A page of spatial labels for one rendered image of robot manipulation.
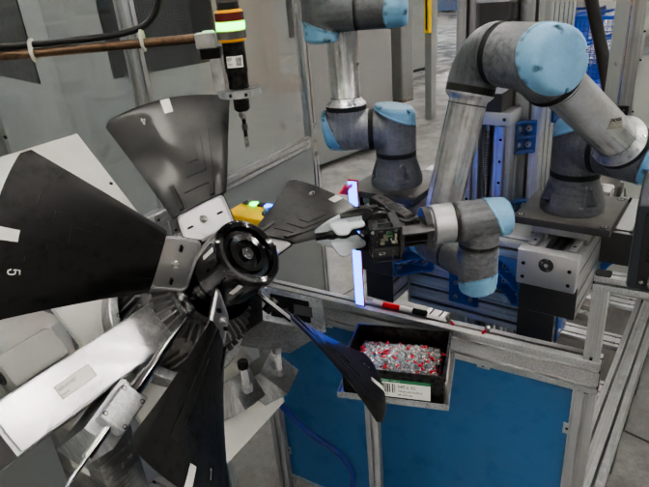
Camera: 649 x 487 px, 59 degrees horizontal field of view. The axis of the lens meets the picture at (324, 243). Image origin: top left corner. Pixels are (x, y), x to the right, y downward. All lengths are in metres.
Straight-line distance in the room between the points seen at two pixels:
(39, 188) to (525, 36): 0.79
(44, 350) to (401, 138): 1.07
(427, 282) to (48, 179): 1.17
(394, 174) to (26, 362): 1.09
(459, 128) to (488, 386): 0.62
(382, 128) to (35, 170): 1.02
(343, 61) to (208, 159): 0.69
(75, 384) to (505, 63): 0.86
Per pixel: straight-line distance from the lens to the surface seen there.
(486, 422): 1.51
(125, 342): 0.96
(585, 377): 1.33
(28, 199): 0.85
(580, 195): 1.49
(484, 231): 1.08
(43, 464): 1.81
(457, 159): 1.17
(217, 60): 0.94
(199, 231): 0.99
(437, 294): 1.73
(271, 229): 1.08
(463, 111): 1.16
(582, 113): 1.20
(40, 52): 1.00
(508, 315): 1.67
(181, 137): 1.07
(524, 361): 1.34
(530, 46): 1.05
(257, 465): 2.28
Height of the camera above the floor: 1.61
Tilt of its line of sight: 25 degrees down
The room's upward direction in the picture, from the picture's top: 5 degrees counter-clockwise
